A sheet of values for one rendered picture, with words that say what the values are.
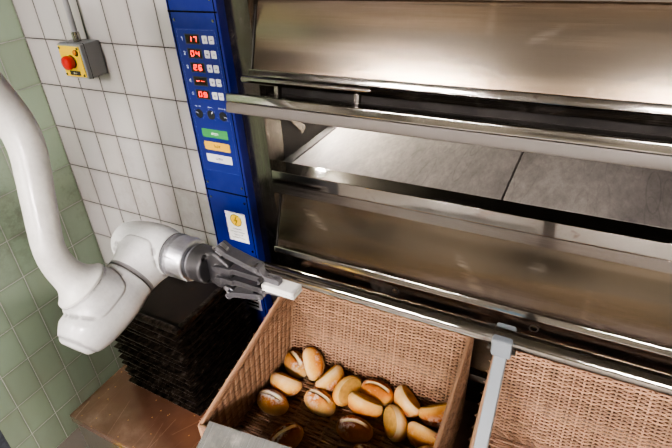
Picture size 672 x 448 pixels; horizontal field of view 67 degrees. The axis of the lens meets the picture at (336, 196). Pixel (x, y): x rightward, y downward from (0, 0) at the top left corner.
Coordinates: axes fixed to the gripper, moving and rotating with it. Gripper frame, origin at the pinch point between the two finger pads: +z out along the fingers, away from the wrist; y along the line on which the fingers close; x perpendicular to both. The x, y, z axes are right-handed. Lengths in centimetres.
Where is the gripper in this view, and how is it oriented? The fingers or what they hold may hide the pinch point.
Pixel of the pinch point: (281, 287)
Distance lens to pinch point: 94.8
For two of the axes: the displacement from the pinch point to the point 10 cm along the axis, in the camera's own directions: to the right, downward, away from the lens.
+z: 8.8, 1.8, -4.3
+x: -4.7, 4.6, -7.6
